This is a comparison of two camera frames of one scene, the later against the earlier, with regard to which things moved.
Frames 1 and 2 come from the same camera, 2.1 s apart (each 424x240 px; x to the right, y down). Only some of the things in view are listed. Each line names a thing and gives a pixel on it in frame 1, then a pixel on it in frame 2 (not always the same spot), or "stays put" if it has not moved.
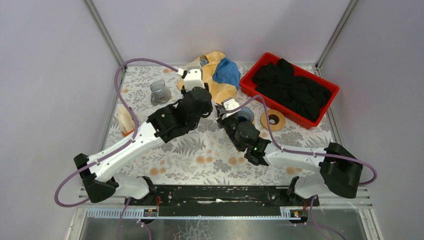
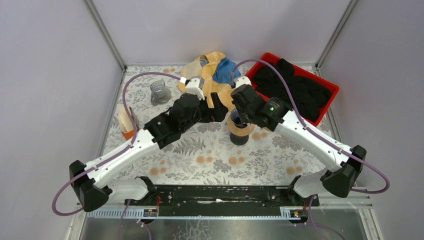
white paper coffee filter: (124, 118) stays put
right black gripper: (221, 118) to (243, 118)
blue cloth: (227, 72) stays put
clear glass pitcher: (160, 93) stays put
